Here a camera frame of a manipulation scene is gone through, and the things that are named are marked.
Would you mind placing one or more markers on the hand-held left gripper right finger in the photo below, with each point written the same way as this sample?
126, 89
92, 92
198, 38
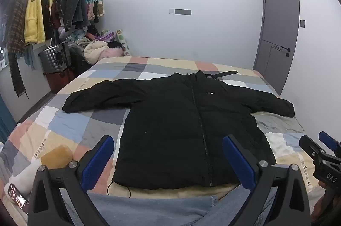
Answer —
237, 159

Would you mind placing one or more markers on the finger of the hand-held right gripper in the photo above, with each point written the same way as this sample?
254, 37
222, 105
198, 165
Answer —
329, 141
311, 147

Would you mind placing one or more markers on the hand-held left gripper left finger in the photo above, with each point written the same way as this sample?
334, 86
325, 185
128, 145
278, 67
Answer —
98, 159

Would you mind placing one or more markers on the black puffer jacket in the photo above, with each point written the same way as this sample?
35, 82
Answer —
170, 122

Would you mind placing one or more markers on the pile of mixed clothes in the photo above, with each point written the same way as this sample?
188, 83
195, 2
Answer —
76, 35

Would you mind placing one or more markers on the person's right hand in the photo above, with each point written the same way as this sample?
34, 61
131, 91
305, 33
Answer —
326, 206

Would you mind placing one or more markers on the bed with checkered sheet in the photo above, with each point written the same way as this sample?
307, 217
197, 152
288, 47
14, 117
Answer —
80, 124

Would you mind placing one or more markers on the brown white plush toy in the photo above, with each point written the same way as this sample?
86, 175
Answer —
57, 156

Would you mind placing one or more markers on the blue grey pants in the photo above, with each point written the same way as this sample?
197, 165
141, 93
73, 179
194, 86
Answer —
149, 208

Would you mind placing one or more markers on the dark red suitcase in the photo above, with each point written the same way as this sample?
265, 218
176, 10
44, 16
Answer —
60, 80

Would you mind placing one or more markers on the black smartphone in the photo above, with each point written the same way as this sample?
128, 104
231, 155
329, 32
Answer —
18, 198

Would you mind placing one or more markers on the blue curtain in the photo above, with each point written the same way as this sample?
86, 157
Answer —
6, 122

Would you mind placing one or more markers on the pink cloth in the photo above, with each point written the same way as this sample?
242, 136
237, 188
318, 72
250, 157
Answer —
113, 52

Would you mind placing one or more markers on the cream fleece blanket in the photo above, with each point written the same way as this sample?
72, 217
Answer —
94, 51

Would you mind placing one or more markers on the grey suitcase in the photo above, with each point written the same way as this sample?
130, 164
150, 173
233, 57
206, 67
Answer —
54, 58

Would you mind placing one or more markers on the black cloth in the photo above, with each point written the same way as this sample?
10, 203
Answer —
115, 44

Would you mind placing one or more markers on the polka dot pillow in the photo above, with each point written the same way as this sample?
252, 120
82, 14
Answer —
123, 40

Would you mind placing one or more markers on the purple patterned bag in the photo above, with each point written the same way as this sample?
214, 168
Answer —
108, 35

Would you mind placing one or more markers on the teal cloth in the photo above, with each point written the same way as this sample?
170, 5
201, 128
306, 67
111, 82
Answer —
29, 55

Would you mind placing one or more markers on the grey door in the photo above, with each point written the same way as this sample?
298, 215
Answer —
278, 15

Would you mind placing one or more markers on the houndstooth scarf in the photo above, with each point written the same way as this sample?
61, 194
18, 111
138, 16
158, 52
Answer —
14, 36

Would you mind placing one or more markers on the dark red hanging garment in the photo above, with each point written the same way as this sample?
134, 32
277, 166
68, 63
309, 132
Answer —
55, 15

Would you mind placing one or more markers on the green sock hanger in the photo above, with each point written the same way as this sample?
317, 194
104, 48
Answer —
95, 3

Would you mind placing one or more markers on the yellow fleece garment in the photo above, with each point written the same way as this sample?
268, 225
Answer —
34, 15

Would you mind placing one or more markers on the dark denim jacket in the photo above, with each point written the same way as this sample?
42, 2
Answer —
72, 2

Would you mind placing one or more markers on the grey wall switch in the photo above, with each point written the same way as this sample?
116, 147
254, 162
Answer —
302, 23

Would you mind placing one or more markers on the white grey wall panel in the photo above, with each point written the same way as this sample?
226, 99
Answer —
182, 12

